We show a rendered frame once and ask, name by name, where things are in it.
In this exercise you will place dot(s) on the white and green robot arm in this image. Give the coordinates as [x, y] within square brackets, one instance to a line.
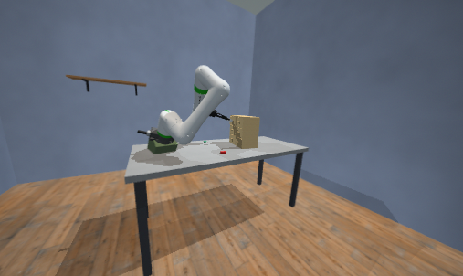
[210, 90]

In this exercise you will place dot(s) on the small tan chest of drawers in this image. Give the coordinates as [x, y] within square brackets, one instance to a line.
[250, 131]

